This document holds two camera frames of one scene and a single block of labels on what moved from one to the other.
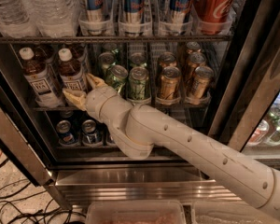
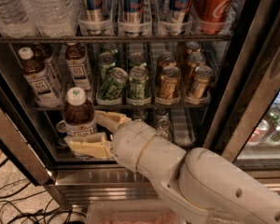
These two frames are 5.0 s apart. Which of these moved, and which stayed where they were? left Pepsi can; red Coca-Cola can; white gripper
Moved: white gripper
Stayed: left Pepsi can; red Coca-Cola can
